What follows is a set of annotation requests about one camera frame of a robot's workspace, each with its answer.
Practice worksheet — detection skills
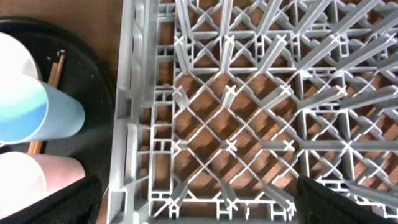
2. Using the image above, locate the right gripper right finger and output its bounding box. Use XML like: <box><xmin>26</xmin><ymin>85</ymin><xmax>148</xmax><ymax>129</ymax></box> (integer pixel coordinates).
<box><xmin>294</xmin><ymin>176</ymin><xmax>392</xmax><ymax>224</ymax></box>

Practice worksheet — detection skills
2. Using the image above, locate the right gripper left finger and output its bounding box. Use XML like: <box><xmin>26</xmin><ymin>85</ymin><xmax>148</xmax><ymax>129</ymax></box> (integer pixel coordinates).
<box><xmin>1</xmin><ymin>175</ymin><xmax>103</xmax><ymax>224</ymax></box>

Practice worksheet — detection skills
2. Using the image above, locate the pink cup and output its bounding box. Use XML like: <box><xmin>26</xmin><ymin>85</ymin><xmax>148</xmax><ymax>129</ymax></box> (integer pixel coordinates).
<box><xmin>1</xmin><ymin>152</ymin><xmax>85</xmax><ymax>218</ymax></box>

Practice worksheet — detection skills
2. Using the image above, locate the light blue cup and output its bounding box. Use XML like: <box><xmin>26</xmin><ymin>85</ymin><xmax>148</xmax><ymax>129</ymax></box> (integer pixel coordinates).
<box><xmin>1</xmin><ymin>74</ymin><xmax>85</xmax><ymax>144</ymax></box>

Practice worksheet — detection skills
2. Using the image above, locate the grey dishwasher rack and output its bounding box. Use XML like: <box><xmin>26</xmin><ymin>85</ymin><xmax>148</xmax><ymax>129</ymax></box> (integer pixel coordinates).
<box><xmin>107</xmin><ymin>0</ymin><xmax>397</xmax><ymax>223</ymax></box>

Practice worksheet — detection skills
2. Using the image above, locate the wooden chopstick right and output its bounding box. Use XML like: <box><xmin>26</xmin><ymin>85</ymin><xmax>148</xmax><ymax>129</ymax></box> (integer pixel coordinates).
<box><xmin>32</xmin><ymin>53</ymin><xmax>66</xmax><ymax>155</ymax></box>

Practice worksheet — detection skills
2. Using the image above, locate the wooden chopstick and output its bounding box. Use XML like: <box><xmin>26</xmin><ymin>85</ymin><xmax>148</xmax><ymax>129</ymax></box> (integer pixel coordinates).
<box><xmin>32</xmin><ymin>53</ymin><xmax>66</xmax><ymax>155</ymax></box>
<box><xmin>28</xmin><ymin>63</ymin><xmax>58</xmax><ymax>154</ymax></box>

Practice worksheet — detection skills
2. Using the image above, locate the round black serving tray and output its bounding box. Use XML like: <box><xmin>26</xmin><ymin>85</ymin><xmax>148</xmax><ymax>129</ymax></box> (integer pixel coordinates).
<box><xmin>1</xmin><ymin>16</ymin><xmax>115</xmax><ymax>189</ymax></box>

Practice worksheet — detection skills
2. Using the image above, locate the wooden chopstick left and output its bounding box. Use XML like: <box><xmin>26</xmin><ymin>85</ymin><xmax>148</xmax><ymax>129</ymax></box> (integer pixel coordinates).
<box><xmin>28</xmin><ymin>63</ymin><xmax>58</xmax><ymax>154</ymax></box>

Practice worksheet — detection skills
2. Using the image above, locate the grey plate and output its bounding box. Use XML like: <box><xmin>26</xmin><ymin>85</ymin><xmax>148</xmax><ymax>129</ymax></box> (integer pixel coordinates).
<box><xmin>1</xmin><ymin>32</ymin><xmax>42</xmax><ymax>79</ymax></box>

